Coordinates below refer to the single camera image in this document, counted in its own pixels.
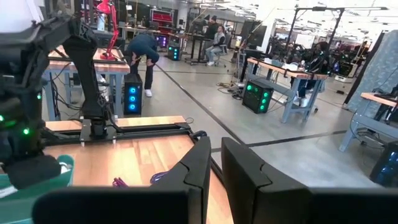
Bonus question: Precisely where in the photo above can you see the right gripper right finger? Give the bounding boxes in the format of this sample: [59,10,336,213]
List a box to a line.
[220,136,398,224]

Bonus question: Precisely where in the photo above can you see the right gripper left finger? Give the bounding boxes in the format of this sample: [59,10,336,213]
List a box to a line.
[32,136,212,224]

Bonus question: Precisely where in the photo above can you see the magenta braided usb cable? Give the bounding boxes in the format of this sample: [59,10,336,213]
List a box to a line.
[112,177,129,188]

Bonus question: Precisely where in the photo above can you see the purple braided usb cable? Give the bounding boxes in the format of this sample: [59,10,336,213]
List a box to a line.
[150,170,170,185]

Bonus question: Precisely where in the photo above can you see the teal plastic bin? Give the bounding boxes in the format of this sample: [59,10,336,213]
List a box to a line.
[0,154,75,224]

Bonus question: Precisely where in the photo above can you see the black corner clamp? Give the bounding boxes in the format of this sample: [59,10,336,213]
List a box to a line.
[190,130,208,140]

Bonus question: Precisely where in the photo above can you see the computer tower green lights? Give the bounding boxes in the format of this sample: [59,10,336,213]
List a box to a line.
[241,80,274,114]

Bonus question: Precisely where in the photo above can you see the computer tower blue lights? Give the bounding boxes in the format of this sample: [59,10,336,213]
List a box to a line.
[369,146,398,188]
[123,73,143,116]

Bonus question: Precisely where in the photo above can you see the wooden workbench grey legs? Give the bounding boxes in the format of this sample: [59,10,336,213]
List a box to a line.
[42,46,131,121]
[247,57,329,124]
[338,92,398,153]

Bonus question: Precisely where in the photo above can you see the red desk lamp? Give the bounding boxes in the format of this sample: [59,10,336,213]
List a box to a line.
[96,0,121,61]

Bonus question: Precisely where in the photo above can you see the person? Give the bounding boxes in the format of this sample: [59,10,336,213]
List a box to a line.
[203,15,219,41]
[205,25,227,67]
[290,41,331,108]
[126,33,160,98]

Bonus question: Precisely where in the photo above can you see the computer tower teal lights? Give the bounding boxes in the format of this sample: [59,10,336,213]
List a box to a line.
[167,45,181,62]

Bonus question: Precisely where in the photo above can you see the office chair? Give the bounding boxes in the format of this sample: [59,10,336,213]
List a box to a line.
[214,43,229,68]

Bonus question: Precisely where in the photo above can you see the grey patterned partition panel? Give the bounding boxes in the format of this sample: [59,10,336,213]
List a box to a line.
[343,29,398,113]

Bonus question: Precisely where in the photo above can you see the computer tower purple lights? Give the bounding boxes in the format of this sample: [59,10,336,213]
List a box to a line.
[155,35,169,49]

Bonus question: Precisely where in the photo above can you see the black monitor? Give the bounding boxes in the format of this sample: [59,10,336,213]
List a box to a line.
[241,20,268,47]

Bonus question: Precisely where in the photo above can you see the black standing desk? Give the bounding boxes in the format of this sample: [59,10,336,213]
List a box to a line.
[183,32,209,66]

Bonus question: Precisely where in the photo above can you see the tangled floor cables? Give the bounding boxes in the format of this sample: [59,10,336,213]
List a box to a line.
[217,81,246,101]

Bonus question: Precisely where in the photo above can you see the black overhead camera frame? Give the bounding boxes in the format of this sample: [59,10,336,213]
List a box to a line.
[284,6,389,57]

